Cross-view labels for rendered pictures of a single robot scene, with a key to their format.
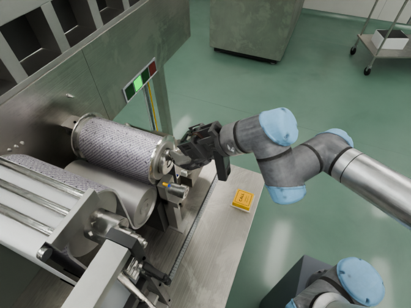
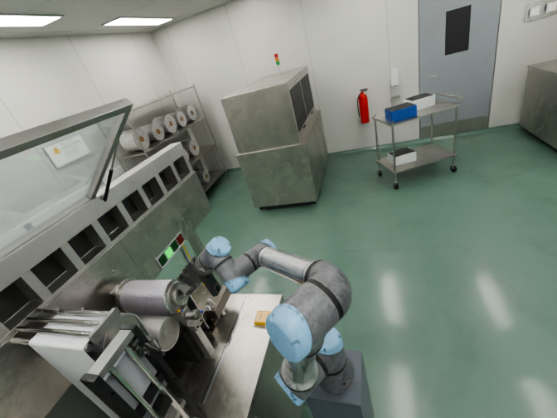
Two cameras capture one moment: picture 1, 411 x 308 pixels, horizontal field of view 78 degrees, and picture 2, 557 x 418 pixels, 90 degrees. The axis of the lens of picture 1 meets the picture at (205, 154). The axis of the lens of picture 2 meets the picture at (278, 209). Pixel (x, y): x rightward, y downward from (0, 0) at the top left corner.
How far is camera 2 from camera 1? 62 cm
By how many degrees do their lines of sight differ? 22
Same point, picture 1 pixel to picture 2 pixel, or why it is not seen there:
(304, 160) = (239, 261)
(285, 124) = (216, 244)
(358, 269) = not seen: hidden behind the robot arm
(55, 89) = (104, 269)
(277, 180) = (225, 277)
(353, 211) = (415, 316)
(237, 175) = (259, 300)
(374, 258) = (448, 357)
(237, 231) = (259, 344)
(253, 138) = (205, 257)
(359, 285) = not seen: hidden behind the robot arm
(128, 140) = (150, 288)
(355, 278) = not seen: hidden behind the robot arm
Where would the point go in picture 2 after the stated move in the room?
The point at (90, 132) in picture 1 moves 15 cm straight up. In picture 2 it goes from (127, 290) to (108, 264)
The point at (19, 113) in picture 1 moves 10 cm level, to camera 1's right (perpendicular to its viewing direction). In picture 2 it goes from (80, 289) to (104, 281)
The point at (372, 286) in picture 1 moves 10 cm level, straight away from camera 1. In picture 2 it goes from (329, 339) to (352, 323)
